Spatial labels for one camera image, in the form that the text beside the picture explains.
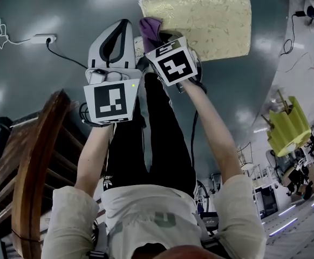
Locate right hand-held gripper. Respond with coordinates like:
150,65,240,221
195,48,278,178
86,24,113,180
145,30,204,94

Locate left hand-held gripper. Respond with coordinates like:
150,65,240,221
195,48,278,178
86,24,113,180
83,19,142,126

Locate purple cleaning cloth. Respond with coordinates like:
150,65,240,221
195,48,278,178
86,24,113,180
138,17,164,54

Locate cream upholstered footstool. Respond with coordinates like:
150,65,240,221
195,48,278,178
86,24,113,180
137,0,252,63

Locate person's right forearm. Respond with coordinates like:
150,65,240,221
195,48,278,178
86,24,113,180
182,78,244,189

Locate person's left forearm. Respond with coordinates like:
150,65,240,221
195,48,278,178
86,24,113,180
74,122,115,197

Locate person's white shoe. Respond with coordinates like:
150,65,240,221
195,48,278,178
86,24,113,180
133,35,147,70

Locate white power strip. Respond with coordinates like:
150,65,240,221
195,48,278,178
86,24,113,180
32,33,58,44

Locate person's black striped trousers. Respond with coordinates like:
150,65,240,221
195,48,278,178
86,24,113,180
102,72,199,201

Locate brown wooden chair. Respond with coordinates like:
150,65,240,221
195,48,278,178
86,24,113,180
0,88,93,259

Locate green and yellow stool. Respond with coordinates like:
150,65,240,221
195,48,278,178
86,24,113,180
260,88,312,158

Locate person's white shirt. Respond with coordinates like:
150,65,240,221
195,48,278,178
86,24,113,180
40,173,268,259

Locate black waist device box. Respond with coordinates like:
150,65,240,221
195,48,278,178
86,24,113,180
201,211,219,231

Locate black plugged power cable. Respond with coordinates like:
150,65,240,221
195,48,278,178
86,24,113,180
45,37,89,70

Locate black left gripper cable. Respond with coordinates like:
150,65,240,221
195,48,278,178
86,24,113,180
78,102,93,126

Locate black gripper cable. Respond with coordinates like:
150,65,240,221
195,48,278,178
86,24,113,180
78,102,93,126
190,110,200,167

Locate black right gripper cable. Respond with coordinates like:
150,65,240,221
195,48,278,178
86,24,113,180
190,110,200,167

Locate white cable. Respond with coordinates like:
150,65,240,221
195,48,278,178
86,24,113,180
0,18,34,49

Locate black adapter with cable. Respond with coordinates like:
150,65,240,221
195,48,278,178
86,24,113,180
279,9,306,57

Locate metal wire chair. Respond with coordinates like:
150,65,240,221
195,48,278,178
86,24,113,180
237,141,255,170

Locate dark harness shoulder strap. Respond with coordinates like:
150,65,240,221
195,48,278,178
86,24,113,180
87,249,110,259
199,237,223,256

